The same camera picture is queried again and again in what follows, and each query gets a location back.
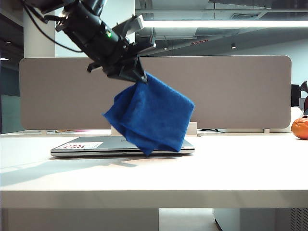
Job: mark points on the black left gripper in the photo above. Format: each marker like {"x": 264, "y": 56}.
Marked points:
{"x": 120, "y": 54}

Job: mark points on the blue microfibre rag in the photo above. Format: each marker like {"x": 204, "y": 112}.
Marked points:
{"x": 154, "y": 115}

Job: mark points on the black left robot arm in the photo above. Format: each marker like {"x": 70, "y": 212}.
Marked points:
{"x": 89, "y": 26}

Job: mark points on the white red laptop sticker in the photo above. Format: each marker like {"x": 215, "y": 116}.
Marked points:
{"x": 91, "y": 145}

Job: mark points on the silver closed laptop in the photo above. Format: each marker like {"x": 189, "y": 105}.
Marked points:
{"x": 79, "y": 151}

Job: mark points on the red illuminated ceiling sign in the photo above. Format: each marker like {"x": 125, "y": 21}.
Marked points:
{"x": 199, "y": 42}

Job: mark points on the long linear ceiling light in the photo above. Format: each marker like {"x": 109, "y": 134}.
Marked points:
{"x": 216, "y": 23}

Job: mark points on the grey fabric desk divider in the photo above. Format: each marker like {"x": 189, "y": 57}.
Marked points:
{"x": 228, "y": 91}

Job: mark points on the white divider foot clamp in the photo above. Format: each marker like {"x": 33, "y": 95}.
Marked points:
{"x": 43, "y": 132}
{"x": 266, "y": 131}

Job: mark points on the black computer monitor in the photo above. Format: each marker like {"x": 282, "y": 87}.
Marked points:
{"x": 295, "y": 96}

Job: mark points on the white under-desk cabinet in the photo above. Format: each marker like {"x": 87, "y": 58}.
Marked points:
{"x": 226, "y": 220}

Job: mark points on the dark red chair back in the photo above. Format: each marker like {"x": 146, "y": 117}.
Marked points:
{"x": 306, "y": 106}

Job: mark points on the orange tangerine fruit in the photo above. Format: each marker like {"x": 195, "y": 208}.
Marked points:
{"x": 300, "y": 130}

